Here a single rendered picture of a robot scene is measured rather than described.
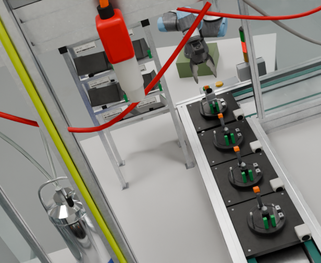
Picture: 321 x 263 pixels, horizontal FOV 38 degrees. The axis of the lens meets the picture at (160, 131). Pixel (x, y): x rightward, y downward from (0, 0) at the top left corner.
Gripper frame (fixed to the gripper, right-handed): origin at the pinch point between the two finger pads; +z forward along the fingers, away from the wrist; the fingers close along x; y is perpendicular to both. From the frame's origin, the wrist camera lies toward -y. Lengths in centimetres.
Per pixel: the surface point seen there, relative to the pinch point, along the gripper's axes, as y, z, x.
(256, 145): -16.8, 36.2, -9.6
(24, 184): 162, 17, 152
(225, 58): 68, -16, -22
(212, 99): 5.1, 9.7, -0.1
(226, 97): 17.8, 10.4, -8.7
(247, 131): -5.4, 29.4, -9.5
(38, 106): -136, 11, 44
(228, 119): 4.6, 21.2, -4.4
